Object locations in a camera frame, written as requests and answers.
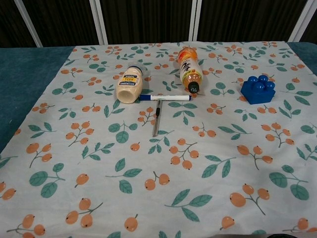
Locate blue studded toy block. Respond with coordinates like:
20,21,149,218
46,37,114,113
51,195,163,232
240,75,277,106

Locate floral orange green tablecloth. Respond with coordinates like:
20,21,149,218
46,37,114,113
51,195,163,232
0,40,317,238

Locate white marker blue cap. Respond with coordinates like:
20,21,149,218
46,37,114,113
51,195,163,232
139,94,193,102

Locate cream mayonnaise squeeze bottle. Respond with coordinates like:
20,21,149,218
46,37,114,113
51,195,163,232
115,64,145,104

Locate slim metal utility knife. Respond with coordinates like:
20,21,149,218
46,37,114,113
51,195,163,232
152,100,163,138

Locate black folding screen white frames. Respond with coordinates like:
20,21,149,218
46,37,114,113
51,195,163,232
0,0,317,48

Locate orange juice plastic bottle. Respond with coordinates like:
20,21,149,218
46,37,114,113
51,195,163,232
178,47,204,94

